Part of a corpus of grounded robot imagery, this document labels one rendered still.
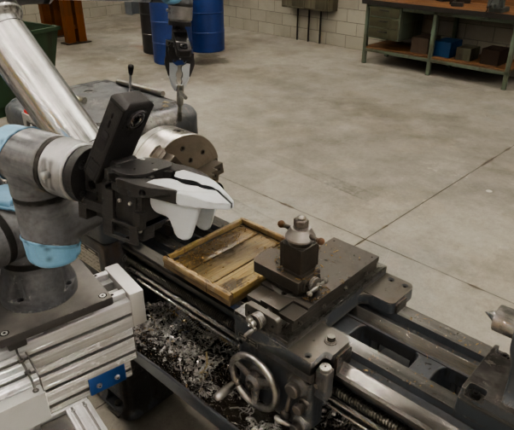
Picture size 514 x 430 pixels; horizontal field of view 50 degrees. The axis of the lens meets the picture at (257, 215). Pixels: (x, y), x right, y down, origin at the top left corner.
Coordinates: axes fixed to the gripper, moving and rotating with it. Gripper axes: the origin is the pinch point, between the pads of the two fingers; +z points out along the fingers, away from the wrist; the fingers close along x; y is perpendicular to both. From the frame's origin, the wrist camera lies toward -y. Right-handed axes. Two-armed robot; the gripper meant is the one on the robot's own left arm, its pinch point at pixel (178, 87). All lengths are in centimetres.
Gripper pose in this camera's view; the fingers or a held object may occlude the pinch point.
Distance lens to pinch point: 180.4
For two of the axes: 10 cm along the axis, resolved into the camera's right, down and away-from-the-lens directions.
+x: -9.6, 0.3, -2.9
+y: -2.8, -3.9, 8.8
